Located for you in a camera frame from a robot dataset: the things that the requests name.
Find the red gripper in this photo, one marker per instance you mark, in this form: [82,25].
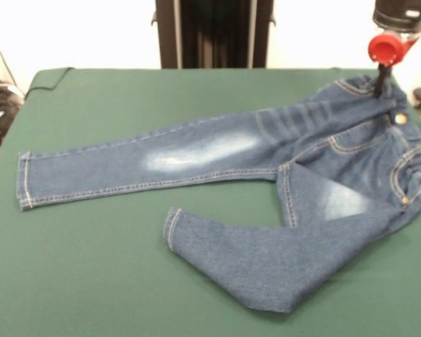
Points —
[387,49]

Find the blue denim jeans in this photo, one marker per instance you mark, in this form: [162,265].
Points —
[231,158]

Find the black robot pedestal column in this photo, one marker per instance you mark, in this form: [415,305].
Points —
[168,35]

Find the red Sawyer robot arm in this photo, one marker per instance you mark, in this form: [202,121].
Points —
[400,14]

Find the dark green table cloth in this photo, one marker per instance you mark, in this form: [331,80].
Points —
[91,263]

